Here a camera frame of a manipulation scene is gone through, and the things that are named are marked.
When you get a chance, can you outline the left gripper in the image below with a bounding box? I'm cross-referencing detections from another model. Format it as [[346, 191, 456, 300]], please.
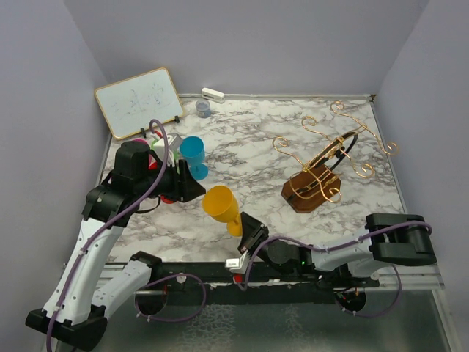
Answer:
[[136, 157, 207, 202]]

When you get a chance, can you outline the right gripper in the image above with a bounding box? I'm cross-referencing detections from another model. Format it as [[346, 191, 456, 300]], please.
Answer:
[[238, 211, 272, 264]]

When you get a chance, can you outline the red wine glass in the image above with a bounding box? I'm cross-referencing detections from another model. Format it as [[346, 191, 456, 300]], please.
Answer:
[[160, 196, 175, 204]]

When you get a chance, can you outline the yellow wine glass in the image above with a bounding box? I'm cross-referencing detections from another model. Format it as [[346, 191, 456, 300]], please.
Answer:
[[202, 185, 243, 237]]

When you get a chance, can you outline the blue wine glass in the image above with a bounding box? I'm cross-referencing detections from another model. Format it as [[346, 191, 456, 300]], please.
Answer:
[[180, 136, 208, 180]]

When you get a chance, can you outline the magenta wine glass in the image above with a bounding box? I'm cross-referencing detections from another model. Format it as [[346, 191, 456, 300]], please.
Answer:
[[131, 139, 159, 169]]

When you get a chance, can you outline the green wine glass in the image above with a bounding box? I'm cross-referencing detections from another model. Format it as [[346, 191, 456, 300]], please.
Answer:
[[150, 137, 182, 166]]

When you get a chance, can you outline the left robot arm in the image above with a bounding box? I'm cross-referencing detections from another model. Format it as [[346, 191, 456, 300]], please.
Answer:
[[25, 141, 206, 351]]

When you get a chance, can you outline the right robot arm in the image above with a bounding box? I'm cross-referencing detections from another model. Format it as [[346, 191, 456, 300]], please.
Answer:
[[225, 213, 437, 287]]

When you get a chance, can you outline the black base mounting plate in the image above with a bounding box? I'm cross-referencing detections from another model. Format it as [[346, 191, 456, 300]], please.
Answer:
[[135, 259, 379, 310]]

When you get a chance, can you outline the white whiteboard eraser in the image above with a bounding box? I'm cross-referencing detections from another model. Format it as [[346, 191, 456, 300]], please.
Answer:
[[201, 87, 225, 103]]

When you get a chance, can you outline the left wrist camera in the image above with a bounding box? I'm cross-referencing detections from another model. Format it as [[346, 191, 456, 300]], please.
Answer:
[[152, 133, 184, 162]]

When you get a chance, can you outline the gold wire wine glass rack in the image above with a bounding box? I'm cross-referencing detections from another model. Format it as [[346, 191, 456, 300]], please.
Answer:
[[272, 100, 399, 213]]

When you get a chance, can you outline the small whiteboard with wooden frame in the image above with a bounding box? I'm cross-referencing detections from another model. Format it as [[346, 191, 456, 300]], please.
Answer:
[[94, 67, 184, 140]]

